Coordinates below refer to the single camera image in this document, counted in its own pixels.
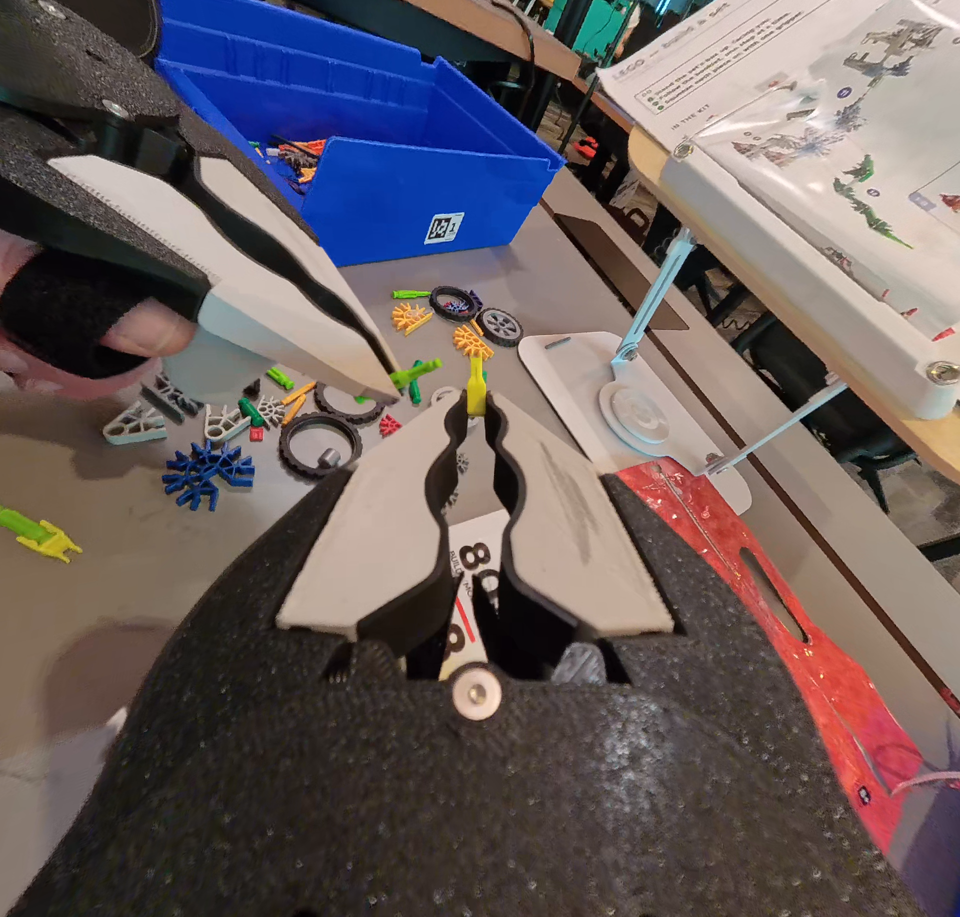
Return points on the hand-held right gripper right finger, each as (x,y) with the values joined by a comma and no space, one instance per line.
(577,557)

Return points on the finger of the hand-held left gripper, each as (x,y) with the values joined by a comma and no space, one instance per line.
(262,219)
(165,234)

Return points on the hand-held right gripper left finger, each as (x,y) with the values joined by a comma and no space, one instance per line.
(360,557)

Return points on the person's left hand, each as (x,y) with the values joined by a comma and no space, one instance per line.
(150,328)

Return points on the pile of construction pieces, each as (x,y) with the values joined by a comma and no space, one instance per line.
(296,156)

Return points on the grey cylinder spacer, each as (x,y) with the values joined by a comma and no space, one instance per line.
(330,461)

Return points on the blue plastic storage bin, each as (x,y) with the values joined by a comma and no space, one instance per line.
(375,197)

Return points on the red fan connector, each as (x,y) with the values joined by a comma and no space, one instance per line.
(390,426)

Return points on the black rubber tire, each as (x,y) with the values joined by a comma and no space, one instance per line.
(322,407)
(285,444)

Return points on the short dark green rod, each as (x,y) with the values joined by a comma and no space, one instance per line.
(415,393)
(280,378)
(251,412)

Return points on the grey snowflake connector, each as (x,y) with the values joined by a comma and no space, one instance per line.
(172,396)

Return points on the short orange rod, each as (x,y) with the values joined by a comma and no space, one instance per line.
(298,393)
(294,409)

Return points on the small white snowflake connector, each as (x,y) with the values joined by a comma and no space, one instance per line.
(271,411)

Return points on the blue snowflake connector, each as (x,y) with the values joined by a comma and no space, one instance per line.
(206,474)

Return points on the yellow fan connector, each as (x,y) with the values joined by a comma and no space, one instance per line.
(411,318)
(472,341)

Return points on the white document stand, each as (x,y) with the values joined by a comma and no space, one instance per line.
(570,377)

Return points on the pale grey triangular connector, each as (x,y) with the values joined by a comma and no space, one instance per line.
(225,423)
(131,426)

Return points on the black tire with inner connectors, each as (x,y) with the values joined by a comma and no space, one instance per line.
(436,303)

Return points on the grey wheel with black tire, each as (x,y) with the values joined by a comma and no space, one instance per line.
(500,327)

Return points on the red white toy packaging bag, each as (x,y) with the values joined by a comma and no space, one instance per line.
(825,669)

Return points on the teal cabinet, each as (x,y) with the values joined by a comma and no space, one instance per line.
(592,24)

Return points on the red white twist tie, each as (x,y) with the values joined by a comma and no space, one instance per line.
(930,782)

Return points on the picture sheet in clear sleeve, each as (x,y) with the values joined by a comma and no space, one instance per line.
(862,144)

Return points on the printed instruction sheet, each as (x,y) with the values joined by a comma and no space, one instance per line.
(750,32)

